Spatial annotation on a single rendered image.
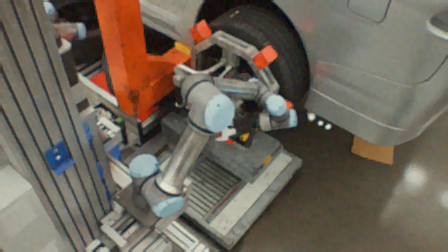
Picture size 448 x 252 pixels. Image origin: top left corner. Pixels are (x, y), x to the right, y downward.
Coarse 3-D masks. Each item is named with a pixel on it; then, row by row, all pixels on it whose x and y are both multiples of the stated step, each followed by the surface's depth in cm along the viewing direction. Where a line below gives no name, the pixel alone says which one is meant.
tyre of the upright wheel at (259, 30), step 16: (224, 16) 212; (240, 16) 206; (256, 16) 206; (272, 16) 207; (240, 32) 202; (256, 32) 198; (272, 32) 201; (288, 32) 206; (256, 48) 201; (288, 48) 202; (304, 48) 209; (272, 64) 200; (288, 64) 201; (304, 64) 210; (288, 80) 201; (304, 80) 213; (288, 96) 207
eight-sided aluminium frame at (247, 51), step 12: (216, 36) 203; (228, 36) 203; (192, 48) 220; (204, 48) 214; (228, 48) 202; (240, 48) 197; (252, 48) 197; (192, 60) 226; (264, 72) 201; (264, 84) 200; (276, 84) 202
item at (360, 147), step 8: (360, 144) 303; (368, 144) 303; (352, 152) 295; (360, 152) 297; (368, 152) 297; (376, 152) 298; (384, 152) 298; (392, 152) 298; (376, 160) 292; (384, 160) 292; (392, 160) 293
